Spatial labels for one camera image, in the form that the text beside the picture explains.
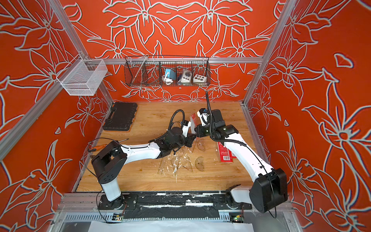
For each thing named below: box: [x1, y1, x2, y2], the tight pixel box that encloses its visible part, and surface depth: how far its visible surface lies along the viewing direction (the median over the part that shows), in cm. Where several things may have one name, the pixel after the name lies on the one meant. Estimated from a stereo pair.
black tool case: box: [102, 101, 138, 132], surface depth 108 cm
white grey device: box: [180, 68, 193, 84], surface depth 92 cm
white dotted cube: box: [192, 73, 207, 83], surface depth 96 cm
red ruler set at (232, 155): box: [229, 149, 237, 160], surface depth 89 cm
